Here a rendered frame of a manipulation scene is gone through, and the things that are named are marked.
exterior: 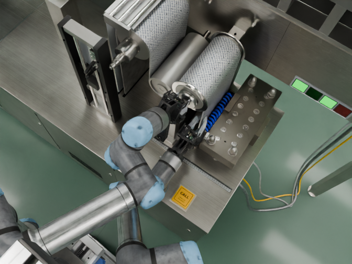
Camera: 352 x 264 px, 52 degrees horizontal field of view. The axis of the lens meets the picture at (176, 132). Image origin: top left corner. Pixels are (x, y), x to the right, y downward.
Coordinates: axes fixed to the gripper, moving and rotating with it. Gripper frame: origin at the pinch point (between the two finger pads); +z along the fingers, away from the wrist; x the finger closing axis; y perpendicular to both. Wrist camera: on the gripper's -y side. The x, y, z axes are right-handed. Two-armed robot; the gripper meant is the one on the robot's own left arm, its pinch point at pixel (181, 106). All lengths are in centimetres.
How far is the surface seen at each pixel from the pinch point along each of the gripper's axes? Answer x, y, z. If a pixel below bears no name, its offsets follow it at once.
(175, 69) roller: 10.2, 7.3, 8.3
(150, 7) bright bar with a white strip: 23.5, 25.0, -2.1
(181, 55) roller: 11.7, 11.3, 13.0
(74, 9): 67, 1, 21
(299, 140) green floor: -56, -40, 144
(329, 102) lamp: -43, 20, 31
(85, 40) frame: 31.5, 10.6, -19.8
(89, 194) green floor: 41, -115, 54
